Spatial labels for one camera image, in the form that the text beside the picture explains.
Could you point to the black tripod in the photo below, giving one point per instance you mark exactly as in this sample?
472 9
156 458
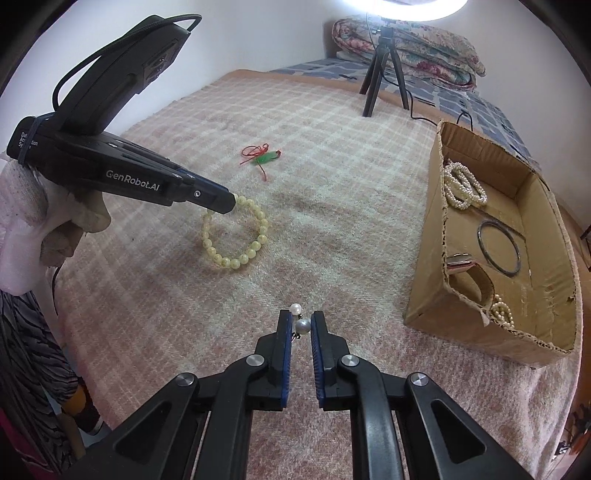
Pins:
371 92

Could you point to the blue patterned bed sheet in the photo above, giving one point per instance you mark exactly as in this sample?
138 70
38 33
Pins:
443 99

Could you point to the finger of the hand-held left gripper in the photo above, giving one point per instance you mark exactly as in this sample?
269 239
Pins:
212 198
198 179

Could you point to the person's left hand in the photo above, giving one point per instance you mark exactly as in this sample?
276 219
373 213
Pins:
27 217

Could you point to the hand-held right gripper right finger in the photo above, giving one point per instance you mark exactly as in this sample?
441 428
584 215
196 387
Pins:
317 360

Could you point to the folded floral quilt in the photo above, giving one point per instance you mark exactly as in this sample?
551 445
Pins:
351 39

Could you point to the cardboard box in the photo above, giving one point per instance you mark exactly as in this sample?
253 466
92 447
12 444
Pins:
429 300

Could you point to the thin dark metal bangle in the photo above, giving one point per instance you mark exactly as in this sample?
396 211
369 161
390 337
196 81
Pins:
480 240

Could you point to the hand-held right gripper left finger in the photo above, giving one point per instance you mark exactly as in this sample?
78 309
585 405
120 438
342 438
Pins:
284 360

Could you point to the black white patterned clothing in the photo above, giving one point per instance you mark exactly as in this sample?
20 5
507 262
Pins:
32 369

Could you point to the pearl drop earring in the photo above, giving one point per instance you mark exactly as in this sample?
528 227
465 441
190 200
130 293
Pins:
302 326

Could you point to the floral pillow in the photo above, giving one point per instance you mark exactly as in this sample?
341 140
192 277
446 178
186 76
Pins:
452 50

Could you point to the red metal jewelry piece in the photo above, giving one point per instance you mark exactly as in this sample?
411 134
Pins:
461 265

